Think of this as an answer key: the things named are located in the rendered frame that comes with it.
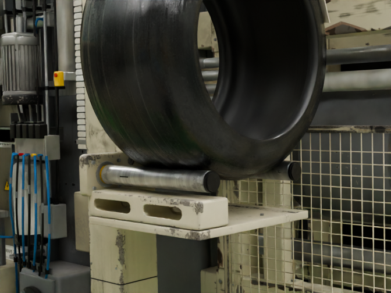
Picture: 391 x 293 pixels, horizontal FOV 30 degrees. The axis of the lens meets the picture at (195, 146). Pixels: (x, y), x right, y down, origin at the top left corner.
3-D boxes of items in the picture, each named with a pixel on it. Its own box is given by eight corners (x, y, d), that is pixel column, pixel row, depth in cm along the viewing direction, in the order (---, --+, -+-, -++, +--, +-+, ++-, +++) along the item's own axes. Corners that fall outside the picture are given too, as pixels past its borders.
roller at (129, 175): (98, 184, 171) (97, 165, 170) (113, 182, 174) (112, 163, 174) (206, 194, 146) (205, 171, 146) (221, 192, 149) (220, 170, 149)
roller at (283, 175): (182, 174, 191) (182, 157, 190) (195, 173, 194) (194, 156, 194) (290, 181, 166) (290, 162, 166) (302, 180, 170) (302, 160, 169)
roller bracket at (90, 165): (79, 196, 170) (78, 154, 169) (198, 181, 198) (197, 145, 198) (88, 197, 168) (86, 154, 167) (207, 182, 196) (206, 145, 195)
